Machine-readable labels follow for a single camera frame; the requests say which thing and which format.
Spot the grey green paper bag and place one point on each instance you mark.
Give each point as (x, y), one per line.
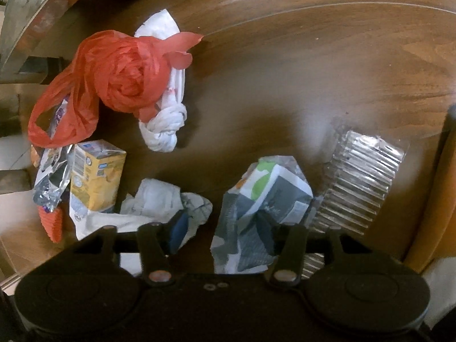
(256, 192)

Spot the clear ridged plastic tray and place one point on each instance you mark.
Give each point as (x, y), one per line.
(359, 185)

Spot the stainless steel frame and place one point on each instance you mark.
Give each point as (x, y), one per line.
(28, 0)

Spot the yellow carton box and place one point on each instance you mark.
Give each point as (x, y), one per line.
(96, 181)

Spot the silver purple snack bag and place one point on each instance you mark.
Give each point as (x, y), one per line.
(48, 185)

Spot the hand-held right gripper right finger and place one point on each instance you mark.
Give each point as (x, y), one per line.
(297, 245)

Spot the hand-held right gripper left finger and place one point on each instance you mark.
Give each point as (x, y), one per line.
(177, 233)

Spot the orange snack packet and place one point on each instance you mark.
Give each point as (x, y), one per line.
(51, 226)

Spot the red plastic bag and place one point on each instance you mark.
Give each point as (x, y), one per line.
(121, 71)

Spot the white knotted plastic bag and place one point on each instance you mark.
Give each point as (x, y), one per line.
(164, 131)

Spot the white paper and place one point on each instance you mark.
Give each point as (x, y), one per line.
(153, 199)

